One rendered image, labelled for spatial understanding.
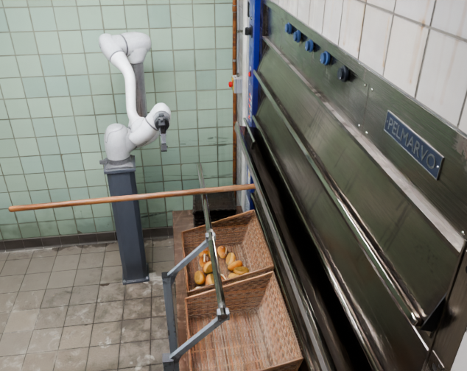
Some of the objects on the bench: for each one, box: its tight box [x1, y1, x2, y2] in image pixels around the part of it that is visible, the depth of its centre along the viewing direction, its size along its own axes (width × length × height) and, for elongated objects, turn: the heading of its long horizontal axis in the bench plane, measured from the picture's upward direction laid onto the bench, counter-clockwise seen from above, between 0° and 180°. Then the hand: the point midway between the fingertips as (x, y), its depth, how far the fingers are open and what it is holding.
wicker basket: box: [184, 271, 303, 371], centre depth 213 cm, size 49×56×28 cm
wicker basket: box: [180, 209, 275, 311], centre depth 263 cm, size 49×56×28 cm
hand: (163, 138), depth 223 cm, fingers open, 13 cm apart
